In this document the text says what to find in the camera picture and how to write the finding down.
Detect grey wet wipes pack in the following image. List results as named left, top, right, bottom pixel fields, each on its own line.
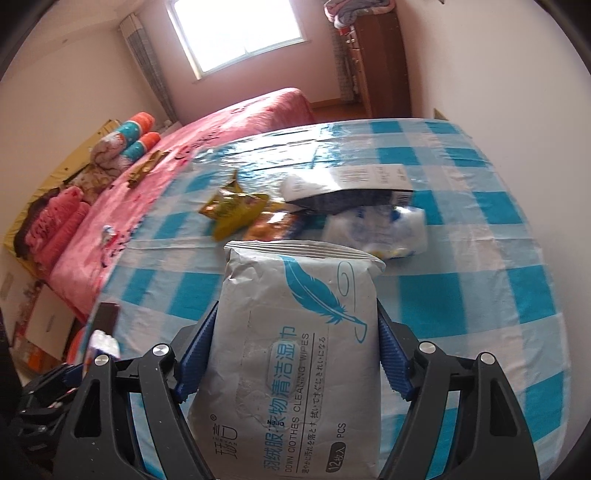
left=189, top=241, right=385, bottom=479

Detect yellow snack bag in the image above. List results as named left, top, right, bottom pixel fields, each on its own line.
left=198, top=170, right=270, bottom=241

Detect white Magicday yogurt pouch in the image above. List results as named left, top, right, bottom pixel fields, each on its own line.
left=280, top=175, right=414, bottom=215

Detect white bedside table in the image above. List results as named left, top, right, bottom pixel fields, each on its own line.
left=25, top=286, right=75, bottom=359

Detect blue checkered tablecloth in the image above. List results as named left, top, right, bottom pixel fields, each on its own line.
left=100, top=119, right=570, bottom=477

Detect white crumpled plastic bag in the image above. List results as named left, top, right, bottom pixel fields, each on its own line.
left=322, top=205, right=428, bottom=260

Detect pink love you bedspread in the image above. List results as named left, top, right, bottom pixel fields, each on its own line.
left=47, top=88, right=315, bottom=323

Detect small silver wrapper on bed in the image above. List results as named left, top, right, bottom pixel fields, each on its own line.
left=100, top=225, right=118, bottom=248

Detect orange small snack packet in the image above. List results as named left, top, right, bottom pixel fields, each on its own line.
left=242, top=211, right=304, bottom=241

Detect pink folded pillows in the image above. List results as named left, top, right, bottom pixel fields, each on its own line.
left=24, top=186, right=90, bottom=276

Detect olive cloth on bed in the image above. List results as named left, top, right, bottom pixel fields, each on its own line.
left=127, top=150, right=169, bottom=189

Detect rolled colourful quilt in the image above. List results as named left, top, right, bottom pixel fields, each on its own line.
left=90, top=112, right=160, bottom=178

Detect yellow headboard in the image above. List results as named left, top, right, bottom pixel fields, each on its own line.
left=2, top=119, right=121, bottom=257

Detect brown wooden cabinet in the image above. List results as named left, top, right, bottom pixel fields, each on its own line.
left=346, top=10, right=412, bottom=118

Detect bright window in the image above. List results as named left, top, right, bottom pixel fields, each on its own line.
left=167, top=0, right=305, bottom=80

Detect grey checked curtain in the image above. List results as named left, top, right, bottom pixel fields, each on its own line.
left=119, top=13, right=178, bottom=122

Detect folded blanket on cabinet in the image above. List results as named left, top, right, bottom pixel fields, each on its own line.
left=324, top=0, right=396, bottom=29

